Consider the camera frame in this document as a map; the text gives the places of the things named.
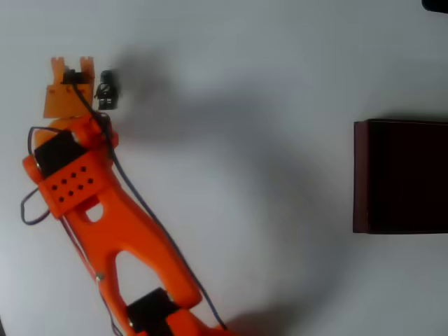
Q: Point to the dark red box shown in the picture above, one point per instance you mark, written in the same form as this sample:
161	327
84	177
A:
402	178

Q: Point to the small black camera module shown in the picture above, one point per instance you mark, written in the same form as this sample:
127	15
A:
75	77

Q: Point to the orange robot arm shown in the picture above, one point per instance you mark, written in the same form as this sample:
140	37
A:
105	238

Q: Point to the black object at picture corner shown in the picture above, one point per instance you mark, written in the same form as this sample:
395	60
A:
437	5

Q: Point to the small black toy minifigure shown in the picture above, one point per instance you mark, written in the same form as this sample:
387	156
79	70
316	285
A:
106	91

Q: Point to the light orange camera mount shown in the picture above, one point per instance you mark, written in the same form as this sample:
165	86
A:
57	101

